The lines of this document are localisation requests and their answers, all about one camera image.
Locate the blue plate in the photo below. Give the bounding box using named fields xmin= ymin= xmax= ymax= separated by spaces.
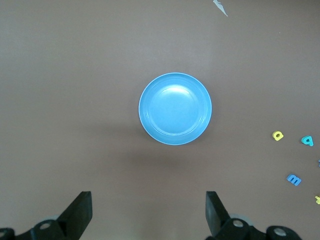
xmin=138 ymin=72 xmax=213 ymax=146

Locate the white paper scrap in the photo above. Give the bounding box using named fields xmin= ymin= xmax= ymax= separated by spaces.
xmin=212 ymin=0 xmax=229 ymax=17

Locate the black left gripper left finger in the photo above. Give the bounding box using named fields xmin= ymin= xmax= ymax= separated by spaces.
xmin=0 ymin=191 xmax=93 ymax=240

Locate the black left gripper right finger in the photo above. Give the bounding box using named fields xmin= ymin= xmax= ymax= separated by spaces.
xmin=205 ymin=191 xmax=301 ymax=240

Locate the blue foam letter m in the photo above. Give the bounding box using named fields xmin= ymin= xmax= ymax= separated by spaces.
xmin=286 ymin=173 xmax=302 ymax=187

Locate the teal foam letter p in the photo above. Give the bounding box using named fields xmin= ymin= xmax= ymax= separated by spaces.
xmin=300 ymin=135 xmax=315 ymax=147

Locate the brown table mat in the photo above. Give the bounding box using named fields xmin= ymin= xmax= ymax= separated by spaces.
xmin=0 ymin=0 xmax=320 ymax=240

